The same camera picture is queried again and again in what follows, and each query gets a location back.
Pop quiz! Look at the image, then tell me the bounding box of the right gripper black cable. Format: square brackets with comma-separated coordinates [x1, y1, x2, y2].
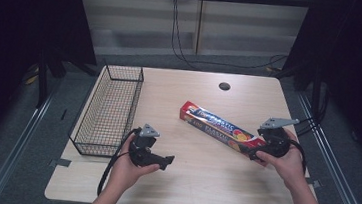
[286, 138, 310, 173]

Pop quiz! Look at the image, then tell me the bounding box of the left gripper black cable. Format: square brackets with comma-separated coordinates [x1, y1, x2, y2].
[96, 124, 142, 201]

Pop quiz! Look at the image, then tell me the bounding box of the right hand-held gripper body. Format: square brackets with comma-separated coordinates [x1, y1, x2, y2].
[254, 115, 301, 160]

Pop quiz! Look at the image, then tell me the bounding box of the black cable bundle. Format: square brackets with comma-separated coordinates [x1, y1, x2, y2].
[294, 72, 333, 140]

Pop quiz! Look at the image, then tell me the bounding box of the person's left hand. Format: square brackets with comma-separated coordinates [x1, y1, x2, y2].
[105, 134, 163, 195]

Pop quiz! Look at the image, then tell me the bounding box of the person's right hand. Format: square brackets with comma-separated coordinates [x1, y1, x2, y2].
[252, 125, 312, 192]

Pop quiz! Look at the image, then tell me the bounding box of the black curtain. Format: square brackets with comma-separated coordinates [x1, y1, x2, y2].
[271, 0, 362, 176]
[0, 0, 104, 177]

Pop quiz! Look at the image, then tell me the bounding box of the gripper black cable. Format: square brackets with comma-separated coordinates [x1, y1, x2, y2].
[96, 124, 142, 201]
[286, 138, 310, 173]

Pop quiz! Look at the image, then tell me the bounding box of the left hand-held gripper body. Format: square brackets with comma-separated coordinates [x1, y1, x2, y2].
[127, 121, 165, 170]

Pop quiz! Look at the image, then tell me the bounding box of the aluminium floor rail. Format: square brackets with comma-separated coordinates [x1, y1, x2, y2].
[285, 91, 362, 204]
[0, 84, 58, 204]

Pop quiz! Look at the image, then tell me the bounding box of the red plastic wrap box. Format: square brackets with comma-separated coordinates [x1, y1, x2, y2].
[175, 99, 272, 162]

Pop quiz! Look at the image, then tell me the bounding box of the black wire basket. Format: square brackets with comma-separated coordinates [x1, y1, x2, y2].
[68, 60, 146, 161]

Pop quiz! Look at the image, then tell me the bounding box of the black floor cable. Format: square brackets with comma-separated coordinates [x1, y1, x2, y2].
[166, 0, 293, 80]

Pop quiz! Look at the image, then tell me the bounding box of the grey tape piece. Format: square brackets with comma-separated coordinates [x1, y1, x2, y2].
[47, 157, 73, 170]
[305, 176, 323, 190]

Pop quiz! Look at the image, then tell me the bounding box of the black metal stand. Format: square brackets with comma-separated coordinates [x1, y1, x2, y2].
[31, 46, 101, 115]

